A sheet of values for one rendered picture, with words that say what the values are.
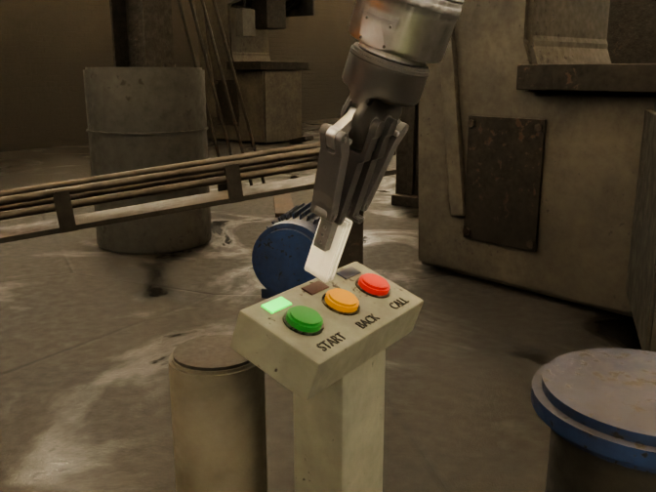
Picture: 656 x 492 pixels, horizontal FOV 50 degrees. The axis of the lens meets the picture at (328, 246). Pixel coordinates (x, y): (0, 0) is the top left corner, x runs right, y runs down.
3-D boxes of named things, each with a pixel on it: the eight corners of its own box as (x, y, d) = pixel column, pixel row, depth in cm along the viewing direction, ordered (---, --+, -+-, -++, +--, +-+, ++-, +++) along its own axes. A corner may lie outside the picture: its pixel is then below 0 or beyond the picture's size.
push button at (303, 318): (275, 324, 75) (280, 310, 74) (298, 313, 78) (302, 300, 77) (305, 344, 73) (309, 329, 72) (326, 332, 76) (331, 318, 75)
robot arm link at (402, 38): (344, -34, 59) (324, 35, 61) (435, 0, 55) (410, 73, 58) (395, -23, 66) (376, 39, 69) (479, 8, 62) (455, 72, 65)
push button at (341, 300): (315, 305, 81) (320, 292, 80) (334, 296, 84) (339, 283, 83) (343, 322, 79) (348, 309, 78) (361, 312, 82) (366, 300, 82)
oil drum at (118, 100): (70, 244, 358) (54, 64, 336) (157, 224, 406) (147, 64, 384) (152, 261, 326) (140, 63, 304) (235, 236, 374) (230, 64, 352)
